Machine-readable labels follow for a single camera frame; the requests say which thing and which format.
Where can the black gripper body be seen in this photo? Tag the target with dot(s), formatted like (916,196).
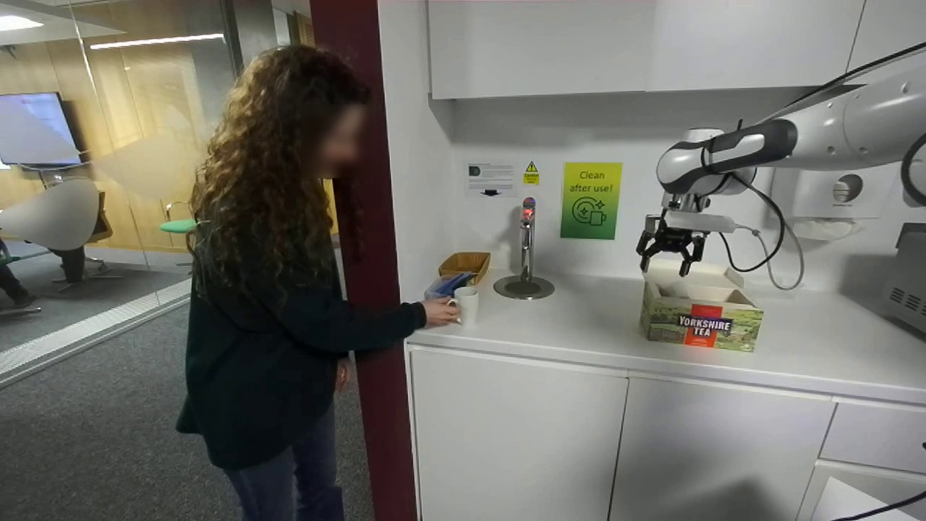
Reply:
(672,241)

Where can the white mug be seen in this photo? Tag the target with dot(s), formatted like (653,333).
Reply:
(471,308)

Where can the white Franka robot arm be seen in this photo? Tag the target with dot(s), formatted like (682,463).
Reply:
(850,120)

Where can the green cardboard tea box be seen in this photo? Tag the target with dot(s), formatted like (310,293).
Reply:
(702,314)

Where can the grey vented box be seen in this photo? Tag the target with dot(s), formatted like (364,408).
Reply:
(902,291)

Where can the woman's right hand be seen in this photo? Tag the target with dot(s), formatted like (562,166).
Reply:
(440,311)

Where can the green clean after use poster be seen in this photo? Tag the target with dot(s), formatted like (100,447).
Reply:
(592,201)

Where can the metal stand holder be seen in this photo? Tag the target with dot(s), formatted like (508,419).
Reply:
(527,241)

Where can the round metal sink drain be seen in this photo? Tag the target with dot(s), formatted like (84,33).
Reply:
(526,288)

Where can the yellow warning sticker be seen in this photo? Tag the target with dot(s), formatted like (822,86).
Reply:
(531,175)

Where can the white notice label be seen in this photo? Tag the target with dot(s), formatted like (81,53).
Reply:
(489,176)

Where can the white lower cabinet door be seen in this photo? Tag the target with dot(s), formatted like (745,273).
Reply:
(725,453)
(515,442)

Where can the white upper cabinet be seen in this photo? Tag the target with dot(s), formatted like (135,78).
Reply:
(627,46)

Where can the blue cloth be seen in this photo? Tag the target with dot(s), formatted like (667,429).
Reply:
(447,285)

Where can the white cabinet drawer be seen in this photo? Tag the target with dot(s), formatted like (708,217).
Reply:
(871,434)

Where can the dark red pillar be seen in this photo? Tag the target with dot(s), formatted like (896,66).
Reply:
(377,241)

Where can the white robot mounting table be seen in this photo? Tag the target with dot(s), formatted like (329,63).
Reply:
(857,500)

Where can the curly haired woman in black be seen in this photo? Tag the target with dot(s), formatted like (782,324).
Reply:
(261,347)

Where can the green chair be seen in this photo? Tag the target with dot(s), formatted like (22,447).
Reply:
(177,225)

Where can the ceiling light strip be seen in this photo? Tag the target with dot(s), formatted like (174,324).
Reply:
(155,42)

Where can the wall mounted monitor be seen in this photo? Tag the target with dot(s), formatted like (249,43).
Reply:
(38,130)

